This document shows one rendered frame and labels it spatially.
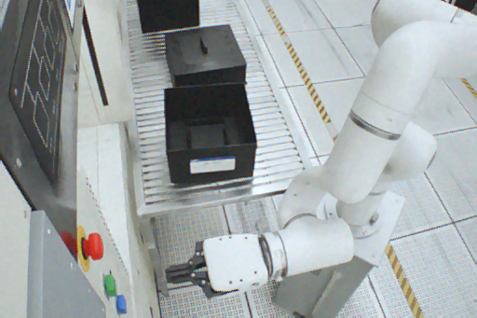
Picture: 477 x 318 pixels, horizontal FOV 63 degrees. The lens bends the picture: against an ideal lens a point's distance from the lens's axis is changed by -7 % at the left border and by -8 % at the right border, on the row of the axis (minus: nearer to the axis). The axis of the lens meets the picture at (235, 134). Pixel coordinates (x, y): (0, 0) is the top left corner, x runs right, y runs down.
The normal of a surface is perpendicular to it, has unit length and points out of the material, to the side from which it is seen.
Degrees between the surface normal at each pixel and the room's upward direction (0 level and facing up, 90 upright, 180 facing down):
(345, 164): 63
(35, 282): 0
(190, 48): 0
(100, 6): 90
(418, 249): 0
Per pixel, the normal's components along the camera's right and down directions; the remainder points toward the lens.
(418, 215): 0.04, -0.65
